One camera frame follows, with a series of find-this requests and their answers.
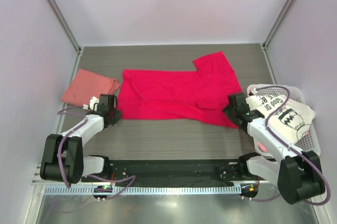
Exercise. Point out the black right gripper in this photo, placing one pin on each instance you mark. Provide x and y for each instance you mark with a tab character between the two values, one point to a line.
227	109

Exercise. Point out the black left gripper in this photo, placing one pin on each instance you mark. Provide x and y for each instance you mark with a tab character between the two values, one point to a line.
117	115

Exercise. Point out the bright pink t shirt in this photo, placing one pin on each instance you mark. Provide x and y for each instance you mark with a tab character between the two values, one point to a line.
199	95

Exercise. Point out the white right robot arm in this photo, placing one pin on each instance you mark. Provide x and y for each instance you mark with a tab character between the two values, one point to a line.
296	173

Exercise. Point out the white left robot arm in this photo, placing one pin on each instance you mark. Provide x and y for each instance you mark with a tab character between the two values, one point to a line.
63	158

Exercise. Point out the folded salmon pink t shirt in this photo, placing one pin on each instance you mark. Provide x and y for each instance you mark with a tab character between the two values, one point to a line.
86	85

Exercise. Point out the pink garment in basket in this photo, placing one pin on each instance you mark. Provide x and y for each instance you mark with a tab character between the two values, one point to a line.
262	148

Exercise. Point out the white printed t shirt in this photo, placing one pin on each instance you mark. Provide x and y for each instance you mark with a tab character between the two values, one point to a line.
292	121

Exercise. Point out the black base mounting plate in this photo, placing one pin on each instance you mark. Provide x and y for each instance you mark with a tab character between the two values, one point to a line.
201	173

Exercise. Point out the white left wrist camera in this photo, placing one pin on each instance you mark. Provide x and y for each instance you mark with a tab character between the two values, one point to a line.
92	104

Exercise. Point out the white slotted cable duct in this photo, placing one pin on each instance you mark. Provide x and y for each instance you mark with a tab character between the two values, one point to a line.
106	190

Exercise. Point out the aluminium front rail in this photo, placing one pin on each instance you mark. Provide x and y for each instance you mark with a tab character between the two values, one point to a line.
37	178

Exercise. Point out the right aluminium frame post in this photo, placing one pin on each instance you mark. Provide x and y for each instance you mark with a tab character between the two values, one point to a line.
279	20

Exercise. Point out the aluminium frame post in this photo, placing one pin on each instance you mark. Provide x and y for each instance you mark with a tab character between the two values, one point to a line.
279	20
62	21

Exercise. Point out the left aluminium frame post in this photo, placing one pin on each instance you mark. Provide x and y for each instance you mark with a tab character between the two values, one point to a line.
62	21

